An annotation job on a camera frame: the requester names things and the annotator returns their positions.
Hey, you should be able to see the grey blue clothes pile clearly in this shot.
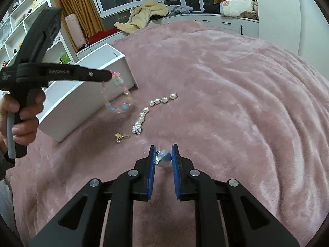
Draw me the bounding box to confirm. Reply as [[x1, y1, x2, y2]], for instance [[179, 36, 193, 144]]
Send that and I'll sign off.
[[167, 4, 194, 15]]

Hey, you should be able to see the white floral pillow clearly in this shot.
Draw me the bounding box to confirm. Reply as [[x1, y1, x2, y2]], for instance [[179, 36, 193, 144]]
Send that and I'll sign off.
[[219, 0, 257, 19]]

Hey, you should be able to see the person's left hand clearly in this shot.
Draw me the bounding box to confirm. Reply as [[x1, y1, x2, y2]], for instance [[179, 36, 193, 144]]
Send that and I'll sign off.
[[0, 91, 47, 157]]

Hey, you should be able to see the beige plush garment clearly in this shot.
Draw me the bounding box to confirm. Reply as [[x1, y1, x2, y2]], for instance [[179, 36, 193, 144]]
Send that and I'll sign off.
[[114, 0, 169, 34]]

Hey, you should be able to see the white pearl bracelet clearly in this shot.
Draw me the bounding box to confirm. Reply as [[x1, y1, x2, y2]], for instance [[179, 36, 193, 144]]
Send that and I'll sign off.
[[138, 93, 179, 127]]

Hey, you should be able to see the pink plush blanket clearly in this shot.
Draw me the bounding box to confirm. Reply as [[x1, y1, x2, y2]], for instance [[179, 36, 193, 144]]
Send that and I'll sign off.
[[8, 20, 329, 247]]

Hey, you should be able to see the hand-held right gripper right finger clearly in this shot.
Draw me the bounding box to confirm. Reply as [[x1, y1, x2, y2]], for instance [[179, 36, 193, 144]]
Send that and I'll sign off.
[[171, 144, 301, 247]]

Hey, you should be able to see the white window seat cabinet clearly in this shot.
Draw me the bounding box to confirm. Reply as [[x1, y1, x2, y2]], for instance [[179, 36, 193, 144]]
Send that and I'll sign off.
[[144, 12, 259, 38]]

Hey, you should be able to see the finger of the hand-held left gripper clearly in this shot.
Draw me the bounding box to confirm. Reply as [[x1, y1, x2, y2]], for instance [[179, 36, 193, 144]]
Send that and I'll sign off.
[[73, 65, 114, 82]]

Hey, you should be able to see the gold earring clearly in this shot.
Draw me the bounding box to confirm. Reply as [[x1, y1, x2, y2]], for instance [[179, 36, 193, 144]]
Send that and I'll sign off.
[[114, 132, 131, 144]]

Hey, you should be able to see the white storage box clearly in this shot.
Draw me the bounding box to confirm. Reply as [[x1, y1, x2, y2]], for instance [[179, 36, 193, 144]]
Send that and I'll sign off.
[[36, 43, 139, 143]]

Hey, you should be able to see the red cushion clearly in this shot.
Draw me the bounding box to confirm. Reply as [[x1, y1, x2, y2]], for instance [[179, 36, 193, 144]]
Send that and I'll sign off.
[[87, 29, 121, 44]]

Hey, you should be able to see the colourful beaded bracelet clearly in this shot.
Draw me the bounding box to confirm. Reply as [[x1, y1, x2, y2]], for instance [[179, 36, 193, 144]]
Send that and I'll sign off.
[[101, 70, 134, 115]]

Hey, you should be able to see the white bookshelf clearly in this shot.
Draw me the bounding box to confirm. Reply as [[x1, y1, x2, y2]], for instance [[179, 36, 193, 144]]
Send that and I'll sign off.
[[0, 0, 78, 93]]

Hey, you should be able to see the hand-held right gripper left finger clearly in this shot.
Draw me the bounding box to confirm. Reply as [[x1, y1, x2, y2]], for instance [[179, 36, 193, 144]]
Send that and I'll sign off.
[[29, 145, 157, 247]]

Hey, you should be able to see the silver blue round pendant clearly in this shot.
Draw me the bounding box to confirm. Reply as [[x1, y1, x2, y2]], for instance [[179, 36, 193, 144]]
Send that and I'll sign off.
[[155, 149, 171, 167]]

